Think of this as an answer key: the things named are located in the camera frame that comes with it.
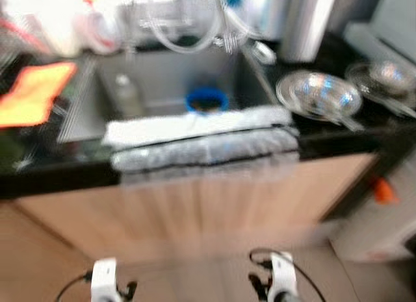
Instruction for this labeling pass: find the clear plastic bottle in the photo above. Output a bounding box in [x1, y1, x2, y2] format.
[114, 73, 144, 118]

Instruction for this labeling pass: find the small steel bowl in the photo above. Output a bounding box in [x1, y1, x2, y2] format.
[367, 60, 411, 92]

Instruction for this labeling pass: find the wooden cabinet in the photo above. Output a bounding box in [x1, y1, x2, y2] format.
[13, 153, 379, 261]

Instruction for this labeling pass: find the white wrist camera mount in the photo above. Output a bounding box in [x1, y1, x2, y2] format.
[267, 251, 299, 302]
[90, 257, 119, 302]

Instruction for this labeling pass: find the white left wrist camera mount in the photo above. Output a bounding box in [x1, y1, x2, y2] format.
[90, 257, 119, 302]

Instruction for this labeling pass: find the white washing machine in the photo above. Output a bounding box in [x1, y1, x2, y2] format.
[328, 0, 416, 262]

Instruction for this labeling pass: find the blue bowl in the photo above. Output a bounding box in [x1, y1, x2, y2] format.
[185, 87, 230, 115]

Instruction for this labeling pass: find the steel faucet mixer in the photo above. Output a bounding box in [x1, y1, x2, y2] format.
[123, 0, 189, 53]

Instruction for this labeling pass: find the large deep steel bowl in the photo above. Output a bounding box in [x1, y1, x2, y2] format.
[285, 73, 359, 118]

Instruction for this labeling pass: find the orange plastic knob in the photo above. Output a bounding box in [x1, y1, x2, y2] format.
[371, 177, 398, 205]

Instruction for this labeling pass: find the tall steel canister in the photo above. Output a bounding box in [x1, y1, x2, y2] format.
[280, 0, 339, 63]

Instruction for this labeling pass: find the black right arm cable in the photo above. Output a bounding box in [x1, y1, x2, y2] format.
[250, 248, 326, 302]

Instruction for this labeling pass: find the orange cloth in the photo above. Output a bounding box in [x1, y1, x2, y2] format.
[0, 61, 78, 129]

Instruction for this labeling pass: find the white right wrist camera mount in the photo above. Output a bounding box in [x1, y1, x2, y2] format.
[267, 251, 299, 302]

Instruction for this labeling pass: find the white dish soap bottle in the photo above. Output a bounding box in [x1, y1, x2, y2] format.
[75, 0, 122, 53]

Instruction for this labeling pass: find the bubble wrap sheet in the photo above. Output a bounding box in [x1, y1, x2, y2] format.
[103, 106, 301, 186]

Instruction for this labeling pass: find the steel sink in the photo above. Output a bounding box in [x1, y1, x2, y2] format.
[57, 45, 281, 144]

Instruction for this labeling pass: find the steel gooseneck spray hose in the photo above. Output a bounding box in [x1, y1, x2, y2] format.
[214, 0, 278, 64]

